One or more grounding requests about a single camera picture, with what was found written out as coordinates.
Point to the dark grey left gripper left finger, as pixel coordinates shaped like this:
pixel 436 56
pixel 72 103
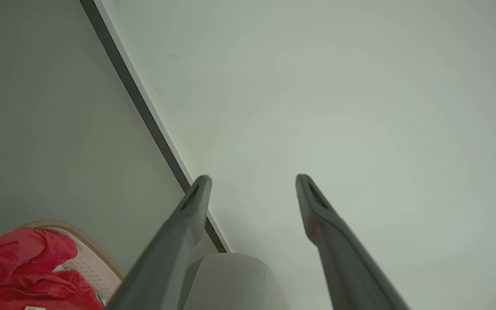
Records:
pixel 166 258

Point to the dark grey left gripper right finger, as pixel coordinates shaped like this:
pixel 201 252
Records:
pixel 342 262

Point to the red clothing with white trim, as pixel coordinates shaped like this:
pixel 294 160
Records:
pixel 20 267

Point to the white laundry basket woven rim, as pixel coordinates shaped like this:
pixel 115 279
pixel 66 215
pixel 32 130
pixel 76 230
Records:
pixel 97 271

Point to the dark grey wall baseboard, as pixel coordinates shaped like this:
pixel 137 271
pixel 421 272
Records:
pixel 116 51

